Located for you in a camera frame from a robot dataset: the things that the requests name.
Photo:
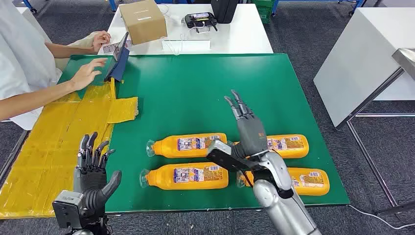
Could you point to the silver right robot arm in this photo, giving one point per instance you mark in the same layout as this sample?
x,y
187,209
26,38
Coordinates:
x,y
282,207

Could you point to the person's right hand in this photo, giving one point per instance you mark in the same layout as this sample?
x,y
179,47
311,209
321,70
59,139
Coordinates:
x,y
86,74

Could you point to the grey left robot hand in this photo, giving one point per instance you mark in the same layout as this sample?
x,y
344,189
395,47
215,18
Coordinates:
x,y
90,180

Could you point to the orange detergent bottle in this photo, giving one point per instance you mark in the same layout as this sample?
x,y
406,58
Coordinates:
x,y
162,176
311,181
291,147
168,146

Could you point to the large white table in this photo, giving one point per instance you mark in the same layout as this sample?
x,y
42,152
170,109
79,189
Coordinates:
x,y
356,58

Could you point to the person's left hand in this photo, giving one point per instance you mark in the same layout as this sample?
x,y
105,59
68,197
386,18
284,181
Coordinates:
x,y
101,39

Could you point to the grey metal frame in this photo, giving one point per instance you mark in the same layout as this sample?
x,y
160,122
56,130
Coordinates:
x,y
373,162

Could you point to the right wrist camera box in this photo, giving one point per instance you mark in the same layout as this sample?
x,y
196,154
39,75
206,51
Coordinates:
x,y
223,159

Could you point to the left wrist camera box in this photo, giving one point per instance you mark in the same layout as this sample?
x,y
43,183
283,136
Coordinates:
x,y
66,209

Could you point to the person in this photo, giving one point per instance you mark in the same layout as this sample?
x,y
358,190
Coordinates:
x,y
19,48

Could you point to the green plastic crate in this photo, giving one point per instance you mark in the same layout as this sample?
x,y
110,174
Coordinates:
x,y
263,9

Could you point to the brown cardboard box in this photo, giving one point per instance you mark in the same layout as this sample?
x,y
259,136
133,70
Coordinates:
x,y
142,21

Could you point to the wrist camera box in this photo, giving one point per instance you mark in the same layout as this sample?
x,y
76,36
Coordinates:
x,y
223,159
66,209

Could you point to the beige wrist wrap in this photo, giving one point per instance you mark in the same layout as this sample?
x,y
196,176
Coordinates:
x,y
84,39

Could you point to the long white box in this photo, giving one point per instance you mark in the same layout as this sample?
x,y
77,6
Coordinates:
x,y
191,45

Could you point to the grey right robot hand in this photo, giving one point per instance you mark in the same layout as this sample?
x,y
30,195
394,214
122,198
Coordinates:
x,y
251,133

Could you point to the green table mat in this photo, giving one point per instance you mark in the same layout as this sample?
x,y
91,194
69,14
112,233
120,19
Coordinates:
x,y
194,97

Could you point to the black handheld controller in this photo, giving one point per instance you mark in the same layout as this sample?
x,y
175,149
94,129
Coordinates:
x,y
199,20

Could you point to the yellow taped cardboard sheet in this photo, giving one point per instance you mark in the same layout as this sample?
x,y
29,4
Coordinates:
x,y
48,146

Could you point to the tablet in blue case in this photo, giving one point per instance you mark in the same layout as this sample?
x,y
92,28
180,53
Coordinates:
x,y
118,65

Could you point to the person's right forearm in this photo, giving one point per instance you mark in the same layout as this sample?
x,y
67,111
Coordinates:
x,y
32,99

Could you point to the steel table corner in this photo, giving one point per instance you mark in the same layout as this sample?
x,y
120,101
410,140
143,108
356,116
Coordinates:
x,y
407,60

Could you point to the printed label sheet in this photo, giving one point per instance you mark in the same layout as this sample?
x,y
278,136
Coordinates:
x,y
110,48

